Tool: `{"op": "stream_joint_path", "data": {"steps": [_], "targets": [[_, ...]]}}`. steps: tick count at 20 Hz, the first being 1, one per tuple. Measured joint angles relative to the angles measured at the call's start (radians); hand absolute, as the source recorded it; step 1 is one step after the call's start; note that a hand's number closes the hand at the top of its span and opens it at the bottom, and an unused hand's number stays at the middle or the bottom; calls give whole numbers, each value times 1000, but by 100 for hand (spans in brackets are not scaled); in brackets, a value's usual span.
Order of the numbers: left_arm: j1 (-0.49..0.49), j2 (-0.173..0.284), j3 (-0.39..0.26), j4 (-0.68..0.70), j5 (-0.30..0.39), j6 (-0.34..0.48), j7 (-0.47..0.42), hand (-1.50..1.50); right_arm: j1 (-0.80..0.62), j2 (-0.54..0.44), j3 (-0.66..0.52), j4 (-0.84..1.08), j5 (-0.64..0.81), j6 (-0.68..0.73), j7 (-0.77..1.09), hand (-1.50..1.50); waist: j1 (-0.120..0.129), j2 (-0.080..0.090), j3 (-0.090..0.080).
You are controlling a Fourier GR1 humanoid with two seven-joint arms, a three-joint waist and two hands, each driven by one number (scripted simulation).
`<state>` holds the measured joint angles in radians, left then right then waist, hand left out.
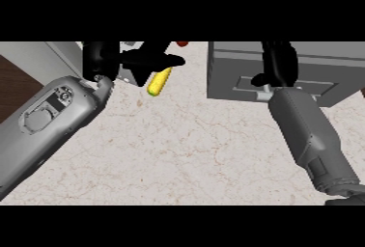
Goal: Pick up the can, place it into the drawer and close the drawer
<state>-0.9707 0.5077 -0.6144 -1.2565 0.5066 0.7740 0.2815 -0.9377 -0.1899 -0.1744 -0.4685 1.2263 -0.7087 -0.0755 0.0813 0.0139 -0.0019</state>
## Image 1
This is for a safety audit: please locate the brown wooden cabinet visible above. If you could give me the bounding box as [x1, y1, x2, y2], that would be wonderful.
[0, 55, 45, 124]

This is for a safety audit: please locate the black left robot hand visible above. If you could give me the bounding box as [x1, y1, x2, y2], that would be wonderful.
[81, 41, 186, 88]

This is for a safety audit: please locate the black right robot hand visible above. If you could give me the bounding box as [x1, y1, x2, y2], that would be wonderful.
[249, 41, 301, 89]

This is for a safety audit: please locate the pale grey appliance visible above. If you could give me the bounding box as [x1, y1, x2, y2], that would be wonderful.
[0, 41, 143, 90]

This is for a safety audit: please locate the yellow corn cob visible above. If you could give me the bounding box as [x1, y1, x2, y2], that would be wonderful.
[144, 67, 174, 97]

